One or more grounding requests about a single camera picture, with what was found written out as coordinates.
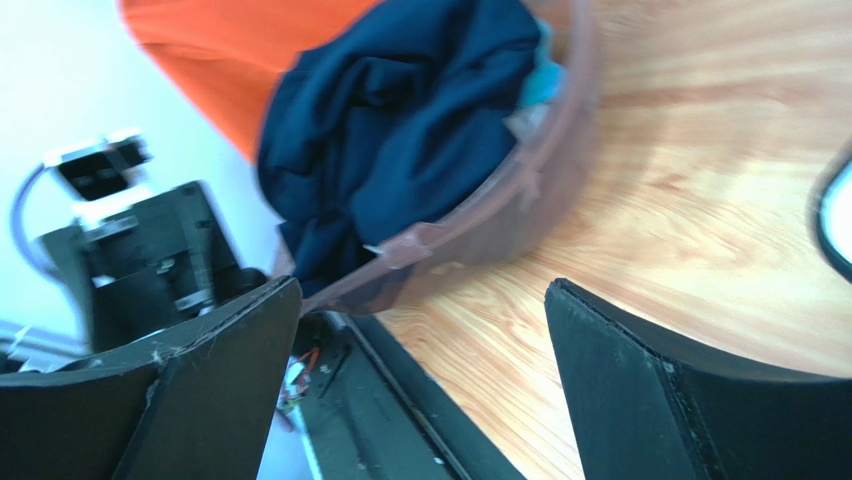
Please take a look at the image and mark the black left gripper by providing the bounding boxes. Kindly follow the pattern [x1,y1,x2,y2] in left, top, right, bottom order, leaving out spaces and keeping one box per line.
[40,181,267,353]

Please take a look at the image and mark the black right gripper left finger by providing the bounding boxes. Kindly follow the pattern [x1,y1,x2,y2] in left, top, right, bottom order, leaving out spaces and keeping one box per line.
[1,277,302,479]

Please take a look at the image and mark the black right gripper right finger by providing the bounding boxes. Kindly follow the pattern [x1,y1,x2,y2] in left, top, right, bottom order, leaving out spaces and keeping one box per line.
[544,279,851,479]

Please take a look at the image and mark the navy blue t shirt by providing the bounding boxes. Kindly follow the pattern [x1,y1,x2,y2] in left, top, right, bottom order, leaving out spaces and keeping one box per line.
[256,1,540,297]

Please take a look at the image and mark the turquoise t shirt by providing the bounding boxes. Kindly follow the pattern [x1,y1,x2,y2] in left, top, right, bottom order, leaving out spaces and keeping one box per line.
[517,18,565,109]

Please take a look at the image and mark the orange t shirt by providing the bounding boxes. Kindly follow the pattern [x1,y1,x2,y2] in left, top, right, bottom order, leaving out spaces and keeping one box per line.
[118,0,374,163]

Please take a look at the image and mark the transparent brown plastic basket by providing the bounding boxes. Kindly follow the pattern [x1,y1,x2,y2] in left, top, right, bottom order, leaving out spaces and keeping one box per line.
[301,1,602,315]

